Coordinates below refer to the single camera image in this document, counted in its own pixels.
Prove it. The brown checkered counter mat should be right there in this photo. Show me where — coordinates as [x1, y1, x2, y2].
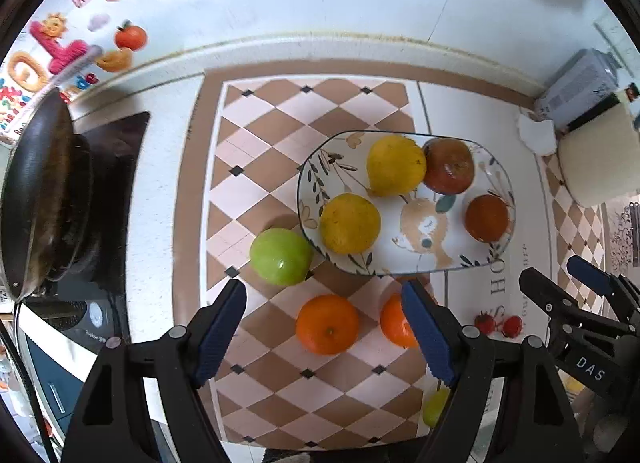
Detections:
[172, 60, 608, 451]

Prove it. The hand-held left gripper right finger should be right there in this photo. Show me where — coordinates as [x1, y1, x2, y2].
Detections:
[400, 278, 586, 463]

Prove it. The black wok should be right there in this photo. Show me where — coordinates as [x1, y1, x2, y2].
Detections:
[0, 88, 96, 304]

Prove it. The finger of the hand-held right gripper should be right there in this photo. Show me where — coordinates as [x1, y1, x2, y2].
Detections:
[567, 255, 640, 324]
[518, 268, 631, 339]

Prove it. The black glass gas stove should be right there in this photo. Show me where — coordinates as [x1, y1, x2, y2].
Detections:
[22, 110, 151, 344]

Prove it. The cream utensil holder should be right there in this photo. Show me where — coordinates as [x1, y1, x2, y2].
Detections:
[557, 90, 640, 208]

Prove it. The orange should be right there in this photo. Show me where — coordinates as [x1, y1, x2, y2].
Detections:
[380, 293, 421, 349]
[295, 294, 361, 356]

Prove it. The green apple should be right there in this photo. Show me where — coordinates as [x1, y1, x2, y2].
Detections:
[422, 387, 451, 428]
[249, 228, 315, 287]

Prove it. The grey spray can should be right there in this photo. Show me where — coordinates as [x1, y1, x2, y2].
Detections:
[535, 48, 621, 131]

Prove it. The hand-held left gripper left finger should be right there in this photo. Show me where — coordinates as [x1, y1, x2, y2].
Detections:
[60, 279, 248, 463]

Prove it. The red-brown round fruit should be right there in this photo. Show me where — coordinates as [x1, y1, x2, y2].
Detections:
[464, 194, 510, 244]

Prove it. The dark red apple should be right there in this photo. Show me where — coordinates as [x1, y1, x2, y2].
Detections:
[422, 138, 475, 195]

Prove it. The glass sliding door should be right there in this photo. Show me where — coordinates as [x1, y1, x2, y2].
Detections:
[600, 200, 640, 274]

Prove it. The yellow citrus fruit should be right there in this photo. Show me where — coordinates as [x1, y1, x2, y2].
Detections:
[320, 193, 382, 255]
[366, 135, 427, 197]

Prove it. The blue kitchen cabinet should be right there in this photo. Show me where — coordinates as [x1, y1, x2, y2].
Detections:
[20, 333, 116, 444]

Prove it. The oval patterned ceramic plate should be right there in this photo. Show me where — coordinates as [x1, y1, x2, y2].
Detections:
[297, 130, 516, 278]

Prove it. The colourful wall sticker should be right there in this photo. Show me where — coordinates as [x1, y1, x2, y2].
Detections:
[0, 0, 148, 144]

